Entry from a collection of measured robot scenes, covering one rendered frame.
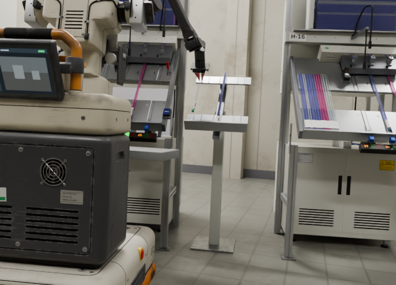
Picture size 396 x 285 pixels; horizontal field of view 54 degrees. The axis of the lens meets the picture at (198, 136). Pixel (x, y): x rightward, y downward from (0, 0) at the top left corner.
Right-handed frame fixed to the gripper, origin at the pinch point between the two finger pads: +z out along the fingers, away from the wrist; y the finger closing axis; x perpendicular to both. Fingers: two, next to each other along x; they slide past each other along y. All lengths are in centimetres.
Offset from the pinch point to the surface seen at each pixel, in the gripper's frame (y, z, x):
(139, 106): 35.1, 13.5, 12.7
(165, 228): 13, 59, 64
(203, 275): -14, 47, 96
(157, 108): 24.3, 13.8, 12.8
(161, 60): 30.1, 6.0, -26.6
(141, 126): 31.2, 16.7, 26.5
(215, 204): -14, 58, 45
